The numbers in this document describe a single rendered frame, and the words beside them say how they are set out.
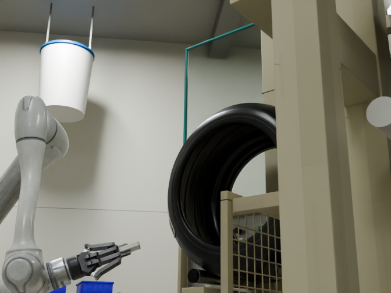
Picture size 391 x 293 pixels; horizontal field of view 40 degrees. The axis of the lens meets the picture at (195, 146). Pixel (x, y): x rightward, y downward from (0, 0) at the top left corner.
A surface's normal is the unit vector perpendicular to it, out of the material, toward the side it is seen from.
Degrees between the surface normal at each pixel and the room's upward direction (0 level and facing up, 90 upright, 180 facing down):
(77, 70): 94
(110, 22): 180
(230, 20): 180
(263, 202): 90
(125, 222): 90
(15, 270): 96
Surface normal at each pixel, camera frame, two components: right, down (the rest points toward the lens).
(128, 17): -0.01, 0.94
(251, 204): -0.62, -0.27
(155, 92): 0.12, -0.33
